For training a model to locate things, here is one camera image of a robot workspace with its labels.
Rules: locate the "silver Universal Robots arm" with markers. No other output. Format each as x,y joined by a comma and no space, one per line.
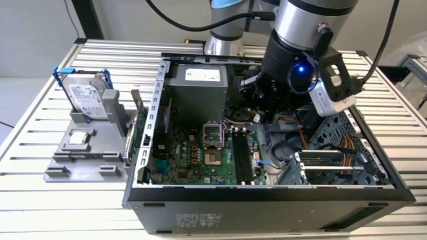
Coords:
308,20

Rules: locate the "black RAM slot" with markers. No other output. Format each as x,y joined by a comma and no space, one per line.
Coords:
246,157
237,157
242,157

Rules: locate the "black cooling fan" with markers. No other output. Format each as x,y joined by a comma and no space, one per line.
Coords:
241,113

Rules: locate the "yellow black plug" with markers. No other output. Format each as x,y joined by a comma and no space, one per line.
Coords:
187,41

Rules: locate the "grey power supply unit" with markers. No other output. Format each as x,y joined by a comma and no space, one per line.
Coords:
197,100

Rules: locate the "perforated metal panel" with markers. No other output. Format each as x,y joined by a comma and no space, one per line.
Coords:
330,130

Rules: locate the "silver metal drive cage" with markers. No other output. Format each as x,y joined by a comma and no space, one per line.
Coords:
321,156

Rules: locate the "clear plastic sheet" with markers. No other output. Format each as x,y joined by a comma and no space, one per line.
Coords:
414,45

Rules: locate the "CPU socket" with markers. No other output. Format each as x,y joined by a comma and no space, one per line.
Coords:
213,157

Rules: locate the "green graphics card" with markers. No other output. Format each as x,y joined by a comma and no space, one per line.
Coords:
143,115

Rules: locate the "green motherboard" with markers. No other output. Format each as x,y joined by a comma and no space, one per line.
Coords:
217,172

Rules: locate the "grey parts rack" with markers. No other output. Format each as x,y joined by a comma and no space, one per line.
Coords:
103,130

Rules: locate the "hard disk in blue carrier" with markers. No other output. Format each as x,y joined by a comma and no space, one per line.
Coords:
85,96

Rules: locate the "black PC case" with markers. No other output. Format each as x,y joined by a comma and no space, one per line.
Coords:
234,212

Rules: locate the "silver CPU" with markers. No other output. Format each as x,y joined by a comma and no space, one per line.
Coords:
78,137

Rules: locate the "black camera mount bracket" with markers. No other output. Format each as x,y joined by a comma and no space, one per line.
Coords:
349,75

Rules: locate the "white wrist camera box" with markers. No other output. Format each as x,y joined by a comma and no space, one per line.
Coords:
329,105

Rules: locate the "grey metal frame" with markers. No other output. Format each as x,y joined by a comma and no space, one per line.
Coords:
416,62

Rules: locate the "black frame post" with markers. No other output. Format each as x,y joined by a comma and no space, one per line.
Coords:
89,20

